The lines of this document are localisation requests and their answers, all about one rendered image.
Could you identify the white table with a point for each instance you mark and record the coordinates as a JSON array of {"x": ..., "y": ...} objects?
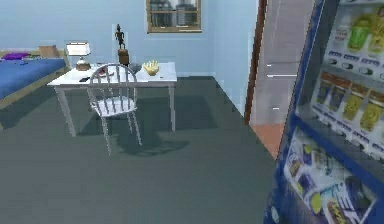
[{"x": 160, "y": 77}]

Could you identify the grey bowl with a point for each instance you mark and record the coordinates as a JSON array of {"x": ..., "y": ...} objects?
[{"x": 135, "y": 67}]

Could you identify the white spindle chair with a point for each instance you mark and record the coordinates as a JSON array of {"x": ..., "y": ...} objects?
[{"x": 115, "y": 105}]

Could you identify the dark figure statue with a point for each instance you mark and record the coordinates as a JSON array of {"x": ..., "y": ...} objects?
[{"x": 122, "y": 53}]

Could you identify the red small object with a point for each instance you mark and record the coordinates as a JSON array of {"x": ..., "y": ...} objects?
[{"x": 103, "y": 71}]

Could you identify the grey room door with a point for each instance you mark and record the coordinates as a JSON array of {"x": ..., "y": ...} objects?
[{"x": 278, "y": 63}]

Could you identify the black flat device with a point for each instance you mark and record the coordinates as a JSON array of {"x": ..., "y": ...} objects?
[{"x": 84, "y": 79}]

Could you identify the white shade table lamp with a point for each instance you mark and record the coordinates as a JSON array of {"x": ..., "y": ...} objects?
[{"x": 79, "y": 50}]

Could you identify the blue vending machine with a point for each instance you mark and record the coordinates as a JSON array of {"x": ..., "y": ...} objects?
[{"x": 336, "y": 126}]

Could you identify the purple pillow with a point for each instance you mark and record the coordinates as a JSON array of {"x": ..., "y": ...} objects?
[{"x": 15, "y": 55}]

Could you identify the blue bed wooden frame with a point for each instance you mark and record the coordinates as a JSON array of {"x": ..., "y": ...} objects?
[{"x": 23, "y": 75}]

